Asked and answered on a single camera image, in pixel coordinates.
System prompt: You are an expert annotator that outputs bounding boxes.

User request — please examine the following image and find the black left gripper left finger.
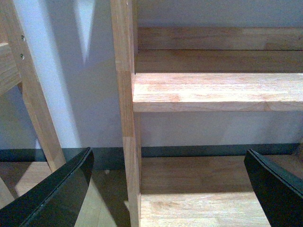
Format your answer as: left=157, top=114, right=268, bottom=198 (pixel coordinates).
left=0, top=148, right=94, bottom=227

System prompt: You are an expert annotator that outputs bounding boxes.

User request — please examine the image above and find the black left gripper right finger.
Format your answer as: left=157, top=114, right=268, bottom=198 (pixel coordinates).
left=244, top=149, right=303, bottom=227

